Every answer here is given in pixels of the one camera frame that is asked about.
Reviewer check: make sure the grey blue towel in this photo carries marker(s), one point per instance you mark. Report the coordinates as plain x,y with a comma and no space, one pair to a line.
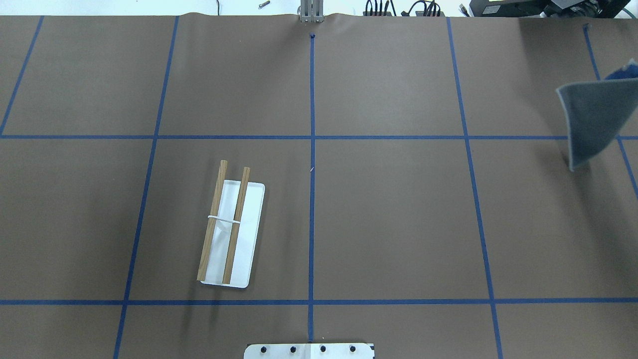
596,111

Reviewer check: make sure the aluminium frame post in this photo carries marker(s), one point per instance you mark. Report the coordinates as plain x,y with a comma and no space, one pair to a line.
311,11

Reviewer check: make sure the black monitor stand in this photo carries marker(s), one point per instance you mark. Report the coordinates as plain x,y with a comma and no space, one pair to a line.
549,8

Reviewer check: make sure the white wooden towel rack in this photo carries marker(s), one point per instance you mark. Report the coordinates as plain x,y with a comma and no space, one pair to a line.
230,240

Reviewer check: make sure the black cable hub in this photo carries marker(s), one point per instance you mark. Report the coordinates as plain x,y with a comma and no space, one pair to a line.
431,8
379,8

